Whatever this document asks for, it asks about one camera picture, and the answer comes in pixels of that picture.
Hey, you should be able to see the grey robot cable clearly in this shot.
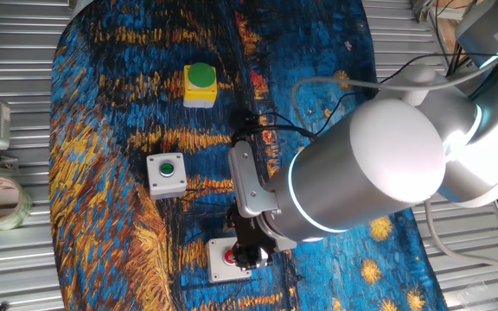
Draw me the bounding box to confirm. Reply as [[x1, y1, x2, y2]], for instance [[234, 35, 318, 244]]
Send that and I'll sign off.
[[423, 198, 498, 284]]

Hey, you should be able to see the brown wooden board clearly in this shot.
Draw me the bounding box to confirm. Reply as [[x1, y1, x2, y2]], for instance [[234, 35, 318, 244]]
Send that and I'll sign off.
[[435, 0, 475, 53]]

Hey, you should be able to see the starry night painting cloth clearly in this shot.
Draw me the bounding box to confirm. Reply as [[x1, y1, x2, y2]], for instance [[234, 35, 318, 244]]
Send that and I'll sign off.
[[48, 0, 449, 311]]

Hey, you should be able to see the clear tape roll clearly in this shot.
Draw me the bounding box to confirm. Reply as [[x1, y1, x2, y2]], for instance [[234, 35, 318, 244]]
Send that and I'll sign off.
[[0, 175, 33, 231]]

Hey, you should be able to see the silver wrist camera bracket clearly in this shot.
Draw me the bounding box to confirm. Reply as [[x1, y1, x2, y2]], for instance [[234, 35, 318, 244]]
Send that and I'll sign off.
[[227, 140, 284, 219]]

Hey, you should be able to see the white box green button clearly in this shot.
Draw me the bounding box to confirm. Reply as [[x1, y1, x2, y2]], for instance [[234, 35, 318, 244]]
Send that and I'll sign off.
[[145, 151, 188, 200]]

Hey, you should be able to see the light grey gripper cable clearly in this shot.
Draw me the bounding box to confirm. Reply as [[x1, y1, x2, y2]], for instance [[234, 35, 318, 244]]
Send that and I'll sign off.
[[290, 49, 498, 133]]

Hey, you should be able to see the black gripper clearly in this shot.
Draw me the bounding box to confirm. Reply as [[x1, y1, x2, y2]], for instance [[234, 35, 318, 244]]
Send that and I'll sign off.
[[225, 200, 277, 272]]

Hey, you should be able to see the white box red button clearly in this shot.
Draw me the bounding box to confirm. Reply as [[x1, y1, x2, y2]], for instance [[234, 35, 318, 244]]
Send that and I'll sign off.
[[205, 236, 253, 284]]

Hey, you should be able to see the yellow box green mushroom button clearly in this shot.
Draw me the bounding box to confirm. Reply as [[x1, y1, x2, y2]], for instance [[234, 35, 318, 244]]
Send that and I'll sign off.
[[182, 62, 219, 109]]

